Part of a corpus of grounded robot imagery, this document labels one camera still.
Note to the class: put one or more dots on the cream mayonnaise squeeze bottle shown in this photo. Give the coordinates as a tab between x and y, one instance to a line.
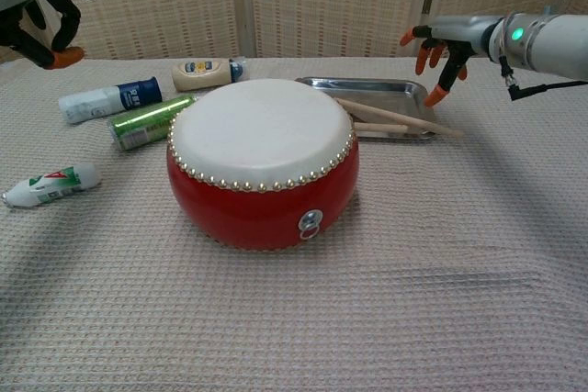
202	73

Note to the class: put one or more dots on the small white green tube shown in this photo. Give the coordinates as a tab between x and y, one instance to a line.
69	181

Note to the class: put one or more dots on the stainless steel tray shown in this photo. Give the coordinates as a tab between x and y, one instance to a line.
367	89

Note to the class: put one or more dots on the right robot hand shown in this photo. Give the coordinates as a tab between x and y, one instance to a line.
459	31

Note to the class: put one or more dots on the green drink can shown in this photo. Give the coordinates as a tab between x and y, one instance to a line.
142	128

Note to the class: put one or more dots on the red drum white skin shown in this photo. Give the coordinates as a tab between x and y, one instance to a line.
262	208

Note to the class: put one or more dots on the wooden drumstick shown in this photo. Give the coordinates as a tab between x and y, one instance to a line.
372	127
404	119

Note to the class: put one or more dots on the beige woven tablecloth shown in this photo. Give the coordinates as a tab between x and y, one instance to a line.
413	272

